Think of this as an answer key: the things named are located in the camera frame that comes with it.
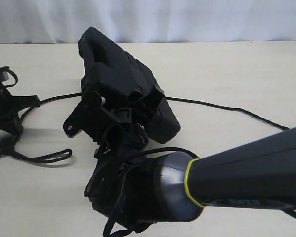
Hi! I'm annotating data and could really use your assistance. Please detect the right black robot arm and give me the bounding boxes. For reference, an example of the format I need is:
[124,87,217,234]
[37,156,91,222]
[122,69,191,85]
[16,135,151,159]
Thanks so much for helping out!
[84,123,296,237]

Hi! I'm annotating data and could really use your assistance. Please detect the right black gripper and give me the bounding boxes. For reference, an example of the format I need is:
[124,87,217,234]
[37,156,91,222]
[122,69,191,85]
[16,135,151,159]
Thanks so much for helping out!
[94,85,165,158]

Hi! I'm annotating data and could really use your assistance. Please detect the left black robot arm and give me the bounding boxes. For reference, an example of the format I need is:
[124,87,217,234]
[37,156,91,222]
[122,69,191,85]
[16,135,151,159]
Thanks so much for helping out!
[0,66,41,136]

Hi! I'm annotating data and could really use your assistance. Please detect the white curtain backdrop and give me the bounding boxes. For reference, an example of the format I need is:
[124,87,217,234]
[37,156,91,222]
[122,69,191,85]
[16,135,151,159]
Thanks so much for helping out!
[0,0,296,44]

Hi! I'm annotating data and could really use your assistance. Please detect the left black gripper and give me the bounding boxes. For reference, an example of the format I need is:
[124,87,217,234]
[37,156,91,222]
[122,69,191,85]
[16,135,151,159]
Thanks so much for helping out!
[0,84,41,135]

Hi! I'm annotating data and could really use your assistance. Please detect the black cord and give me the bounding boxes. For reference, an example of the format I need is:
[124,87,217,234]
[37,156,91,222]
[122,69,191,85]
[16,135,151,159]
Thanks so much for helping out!
[0,92,290,164]

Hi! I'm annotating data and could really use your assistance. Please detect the black plastic carrying case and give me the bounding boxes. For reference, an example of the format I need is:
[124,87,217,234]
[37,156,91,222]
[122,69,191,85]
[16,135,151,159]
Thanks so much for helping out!
[78,27,181,144]

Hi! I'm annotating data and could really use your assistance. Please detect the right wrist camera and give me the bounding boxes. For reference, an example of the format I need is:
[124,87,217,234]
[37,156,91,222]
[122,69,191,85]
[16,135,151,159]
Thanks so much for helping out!
[63,91,107,142]

